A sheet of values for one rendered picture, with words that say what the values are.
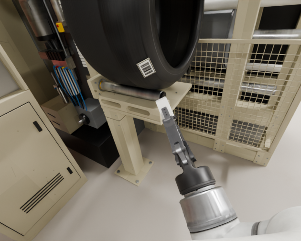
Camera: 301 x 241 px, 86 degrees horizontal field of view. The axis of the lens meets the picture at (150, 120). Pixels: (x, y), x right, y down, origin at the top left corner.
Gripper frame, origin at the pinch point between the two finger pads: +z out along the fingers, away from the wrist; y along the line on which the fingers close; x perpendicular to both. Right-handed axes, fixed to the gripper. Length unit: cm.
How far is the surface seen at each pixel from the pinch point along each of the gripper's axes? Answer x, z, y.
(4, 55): -59, 61, -8
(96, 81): -26.1, 38.7, 13.1
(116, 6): 0.4, 20.3, -17.3
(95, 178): -89, 21, 89
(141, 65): -1.1, 15.4, -3.1
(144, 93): -6.8, 20.5, 15.2
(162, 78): 2.5, 16.4, 7.3
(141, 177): -50, 9, 97
